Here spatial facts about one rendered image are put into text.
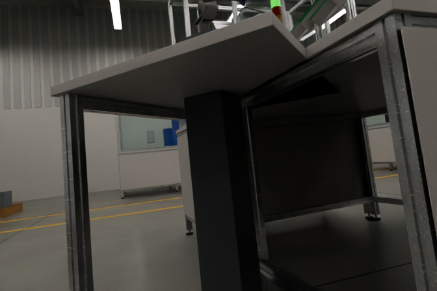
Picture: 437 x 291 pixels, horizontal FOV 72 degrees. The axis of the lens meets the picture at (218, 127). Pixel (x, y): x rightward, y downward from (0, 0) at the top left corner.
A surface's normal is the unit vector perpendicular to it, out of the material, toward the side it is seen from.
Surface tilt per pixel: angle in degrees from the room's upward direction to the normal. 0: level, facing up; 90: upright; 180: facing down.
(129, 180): 90
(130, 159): 90
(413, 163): 90
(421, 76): 90
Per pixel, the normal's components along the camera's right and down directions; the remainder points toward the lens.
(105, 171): 0.26, -0.12
